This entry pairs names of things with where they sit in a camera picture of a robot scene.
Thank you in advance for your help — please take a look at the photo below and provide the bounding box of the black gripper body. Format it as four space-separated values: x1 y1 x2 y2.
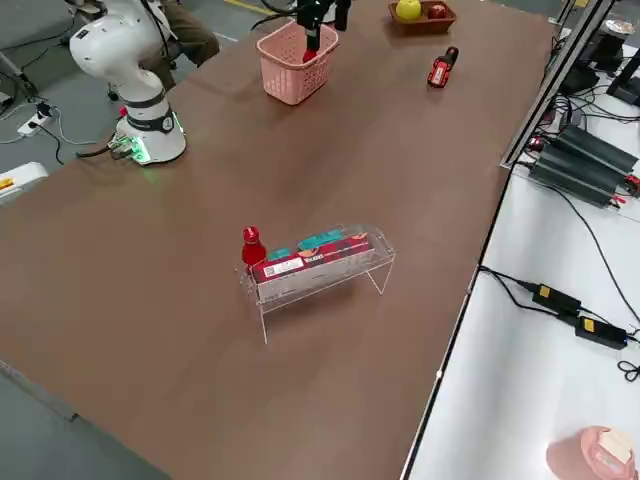
295 0 332 30

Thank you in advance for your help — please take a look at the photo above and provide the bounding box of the orange black barcode scanner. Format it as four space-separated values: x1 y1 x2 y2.
426 45 460 90

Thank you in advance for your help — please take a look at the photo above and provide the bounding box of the pink plastic basket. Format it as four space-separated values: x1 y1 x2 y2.
256 18 341 107

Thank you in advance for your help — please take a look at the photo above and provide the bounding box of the brown wicker basket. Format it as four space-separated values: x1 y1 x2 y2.
388 0 458 37

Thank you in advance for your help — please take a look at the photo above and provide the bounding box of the yellow apple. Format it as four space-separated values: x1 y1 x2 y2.
395 0 423 22

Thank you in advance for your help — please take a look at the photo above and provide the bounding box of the person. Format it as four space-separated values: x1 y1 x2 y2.
139 0 221 91

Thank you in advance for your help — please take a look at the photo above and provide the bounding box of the red snack box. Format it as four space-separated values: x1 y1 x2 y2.
249 238 374 284

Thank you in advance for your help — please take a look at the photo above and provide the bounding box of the black monitor stand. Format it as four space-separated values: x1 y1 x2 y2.
562 19 626 96

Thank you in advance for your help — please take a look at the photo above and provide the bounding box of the clear acrylic shelf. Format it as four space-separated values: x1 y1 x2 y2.
233 223 397 346

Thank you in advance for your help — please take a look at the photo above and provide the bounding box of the black finned power supply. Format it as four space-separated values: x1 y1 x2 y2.
528 144 634 209
557 124 640 176

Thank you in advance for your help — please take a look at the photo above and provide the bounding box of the white power strip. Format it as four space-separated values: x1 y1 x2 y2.
17 112 54 137

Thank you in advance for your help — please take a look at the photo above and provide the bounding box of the white box orange button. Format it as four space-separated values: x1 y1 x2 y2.
0 161 50 207

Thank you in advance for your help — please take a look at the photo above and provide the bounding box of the black power adapter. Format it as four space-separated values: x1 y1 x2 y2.
573 315 629 351
531 283 583 315

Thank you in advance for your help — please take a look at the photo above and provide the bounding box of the pink round container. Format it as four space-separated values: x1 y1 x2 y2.
544 424 640 480

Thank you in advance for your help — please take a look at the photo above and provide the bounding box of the aluminium frame post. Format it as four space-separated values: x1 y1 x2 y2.
499 0 617 171

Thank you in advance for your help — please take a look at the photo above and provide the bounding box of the black adapter cable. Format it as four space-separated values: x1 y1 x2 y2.
478 267 539 311

